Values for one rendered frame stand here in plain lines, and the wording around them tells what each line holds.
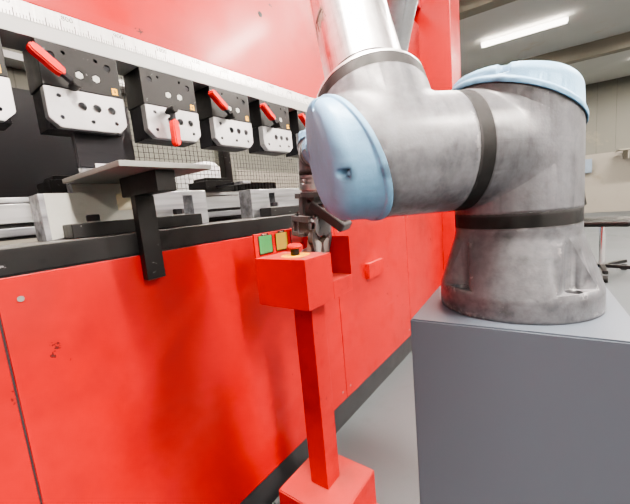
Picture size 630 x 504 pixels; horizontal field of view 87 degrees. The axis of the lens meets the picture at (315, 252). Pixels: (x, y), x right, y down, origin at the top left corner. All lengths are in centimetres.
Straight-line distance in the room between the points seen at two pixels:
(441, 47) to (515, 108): 243
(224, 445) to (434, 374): 76
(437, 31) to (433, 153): 253
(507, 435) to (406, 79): 34
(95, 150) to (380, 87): 73
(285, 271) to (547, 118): 59
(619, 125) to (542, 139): 1206
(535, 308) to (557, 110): 17
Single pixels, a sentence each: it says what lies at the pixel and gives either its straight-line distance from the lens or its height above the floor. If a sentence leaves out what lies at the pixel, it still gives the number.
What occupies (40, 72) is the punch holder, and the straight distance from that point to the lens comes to 91.
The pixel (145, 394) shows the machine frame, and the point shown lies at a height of 53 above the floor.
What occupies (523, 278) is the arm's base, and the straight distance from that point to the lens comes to 35.
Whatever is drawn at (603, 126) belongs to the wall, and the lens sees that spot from 1237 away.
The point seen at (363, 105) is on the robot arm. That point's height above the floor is 98.
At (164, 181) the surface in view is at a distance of 70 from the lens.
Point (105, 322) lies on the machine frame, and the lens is 78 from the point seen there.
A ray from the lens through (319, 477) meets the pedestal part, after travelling 113.
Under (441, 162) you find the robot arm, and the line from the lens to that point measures 31.
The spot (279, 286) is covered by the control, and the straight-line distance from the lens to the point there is 81.
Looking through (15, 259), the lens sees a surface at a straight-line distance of 73.
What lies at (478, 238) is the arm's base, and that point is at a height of 85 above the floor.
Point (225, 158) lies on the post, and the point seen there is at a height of 121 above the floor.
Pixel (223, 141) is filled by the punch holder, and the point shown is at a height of 111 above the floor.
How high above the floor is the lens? 90
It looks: 8 degrees down
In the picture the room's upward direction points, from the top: 5 degrees counter-clockwise
